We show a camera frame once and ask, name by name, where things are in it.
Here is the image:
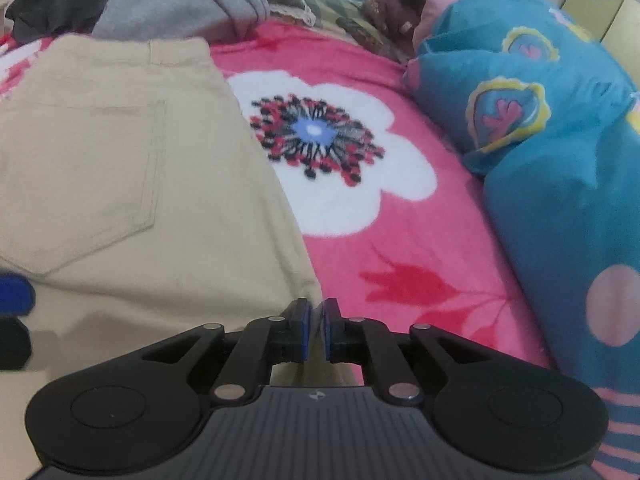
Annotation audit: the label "yellow-green wardrobe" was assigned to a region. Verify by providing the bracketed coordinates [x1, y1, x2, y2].
[561, 0, 640, 86]

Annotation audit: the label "sleeping person head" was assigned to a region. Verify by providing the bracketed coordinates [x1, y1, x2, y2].
[360, 0, 425, 54]

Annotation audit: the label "grey sweatshirt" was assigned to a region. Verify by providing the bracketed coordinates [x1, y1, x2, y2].
[92, 0, 269, 44]

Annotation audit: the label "pink floral bed sheet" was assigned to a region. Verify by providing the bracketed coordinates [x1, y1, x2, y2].
[0, 22, 557, 371]

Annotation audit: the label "blue pink floral quilt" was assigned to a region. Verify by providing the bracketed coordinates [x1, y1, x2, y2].
[404, 0, 639, 479]

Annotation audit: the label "beige trousers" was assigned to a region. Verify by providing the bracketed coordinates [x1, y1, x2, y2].
[0, 32, 362, 480]

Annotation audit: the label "patterned pillow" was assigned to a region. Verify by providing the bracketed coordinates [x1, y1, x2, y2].
[259, 0, 417, 64]

